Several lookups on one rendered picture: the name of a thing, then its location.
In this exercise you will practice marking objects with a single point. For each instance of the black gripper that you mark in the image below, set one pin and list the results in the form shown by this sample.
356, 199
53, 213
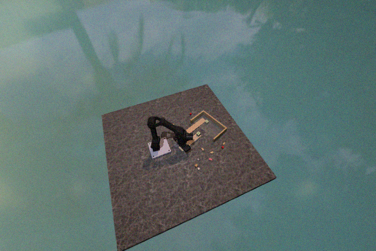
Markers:
183, 145

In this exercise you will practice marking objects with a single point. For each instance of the orange strip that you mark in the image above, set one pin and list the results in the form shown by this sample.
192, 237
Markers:
189, 142

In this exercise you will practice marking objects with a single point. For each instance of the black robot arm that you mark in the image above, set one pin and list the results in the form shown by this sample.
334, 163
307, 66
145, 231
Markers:
179, 132

